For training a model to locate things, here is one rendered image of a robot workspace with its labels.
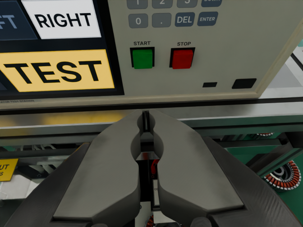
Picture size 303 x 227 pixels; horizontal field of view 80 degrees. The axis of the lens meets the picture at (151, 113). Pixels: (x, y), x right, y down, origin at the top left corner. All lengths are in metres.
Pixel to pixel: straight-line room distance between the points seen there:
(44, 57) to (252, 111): 0.23
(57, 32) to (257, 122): 0.24
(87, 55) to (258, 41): 0.16
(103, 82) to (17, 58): 0.08
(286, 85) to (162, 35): 0.20
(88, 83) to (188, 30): 0.11
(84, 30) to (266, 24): 0.15
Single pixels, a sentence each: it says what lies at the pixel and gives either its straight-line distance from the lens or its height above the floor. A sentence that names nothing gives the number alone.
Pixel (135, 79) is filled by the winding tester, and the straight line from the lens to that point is 0.20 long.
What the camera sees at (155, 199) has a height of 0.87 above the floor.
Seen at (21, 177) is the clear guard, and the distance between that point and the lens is 0.29.
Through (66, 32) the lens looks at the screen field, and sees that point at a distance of 0.18.
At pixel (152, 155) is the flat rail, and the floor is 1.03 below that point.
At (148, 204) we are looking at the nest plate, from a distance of 0.52.
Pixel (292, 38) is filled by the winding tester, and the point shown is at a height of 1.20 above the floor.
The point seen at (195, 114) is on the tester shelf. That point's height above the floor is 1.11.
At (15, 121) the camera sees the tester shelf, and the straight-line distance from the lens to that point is 0.27.
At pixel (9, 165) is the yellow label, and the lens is 0.30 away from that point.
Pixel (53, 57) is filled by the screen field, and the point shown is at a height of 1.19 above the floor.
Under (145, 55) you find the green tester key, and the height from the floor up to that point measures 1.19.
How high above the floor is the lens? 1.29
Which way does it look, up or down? 54 degrees down
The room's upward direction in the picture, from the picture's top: straight up
